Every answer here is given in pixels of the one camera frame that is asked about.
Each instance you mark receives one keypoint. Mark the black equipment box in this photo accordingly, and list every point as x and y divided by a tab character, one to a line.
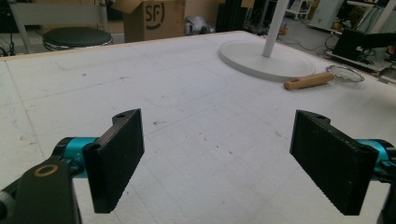
350	45

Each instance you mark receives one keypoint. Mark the black round stool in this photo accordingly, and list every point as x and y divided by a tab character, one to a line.
77	38

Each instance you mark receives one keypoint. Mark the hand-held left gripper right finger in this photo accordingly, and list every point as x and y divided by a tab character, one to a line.
333	161

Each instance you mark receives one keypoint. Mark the brown cardboard box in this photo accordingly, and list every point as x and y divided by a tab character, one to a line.
154	18

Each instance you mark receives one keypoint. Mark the white round stand base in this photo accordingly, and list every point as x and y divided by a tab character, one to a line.
267	59

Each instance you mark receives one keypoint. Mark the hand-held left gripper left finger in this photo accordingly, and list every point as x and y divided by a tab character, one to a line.
115	161

